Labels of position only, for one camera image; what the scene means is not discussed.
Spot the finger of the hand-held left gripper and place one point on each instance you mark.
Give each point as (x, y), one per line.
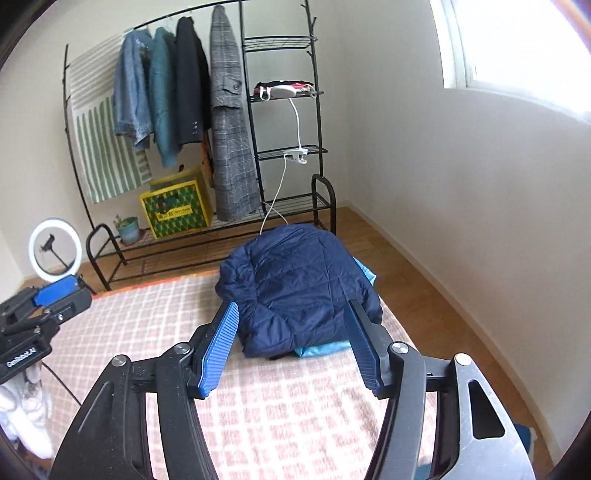
(55, 290)
(74, 304)

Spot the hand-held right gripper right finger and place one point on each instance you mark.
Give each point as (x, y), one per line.
(364, 350)

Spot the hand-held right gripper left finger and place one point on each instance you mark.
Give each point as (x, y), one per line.
(217, 350)

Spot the navy quilted jacket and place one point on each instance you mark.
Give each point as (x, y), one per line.
(295, 286)

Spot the black metal clothes rack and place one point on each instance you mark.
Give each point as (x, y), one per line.
(281, 157)

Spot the folded pink black clothes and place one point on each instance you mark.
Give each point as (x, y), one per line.
(277, 85)

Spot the light blue garment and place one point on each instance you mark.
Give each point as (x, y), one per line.
(318, 349)

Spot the black phone holder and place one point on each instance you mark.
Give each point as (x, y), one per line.
(47, 244)

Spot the small potted plant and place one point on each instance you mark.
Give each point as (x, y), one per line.
(128, 230)

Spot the pink checked blanket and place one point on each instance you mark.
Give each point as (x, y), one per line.
(286, 415)

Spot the green striped white towel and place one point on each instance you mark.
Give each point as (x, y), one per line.
(101, 161)

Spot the yellow green crate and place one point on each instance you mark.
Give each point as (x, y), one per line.
(178, 207)

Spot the dark blue cloth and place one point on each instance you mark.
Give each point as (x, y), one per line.
(524, 443)

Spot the blue denim jacket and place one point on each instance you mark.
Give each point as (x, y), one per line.
(131, 92)

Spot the grey plaid coat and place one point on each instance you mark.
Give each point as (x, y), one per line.
(231, 138)

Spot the teal jacket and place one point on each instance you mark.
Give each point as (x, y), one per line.
(164, 106)

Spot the black jacket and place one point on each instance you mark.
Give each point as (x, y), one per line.
(191, 87)

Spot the white clip lamp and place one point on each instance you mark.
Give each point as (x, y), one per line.
(284, 92)

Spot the white framed window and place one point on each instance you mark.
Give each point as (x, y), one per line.
(517, 46)

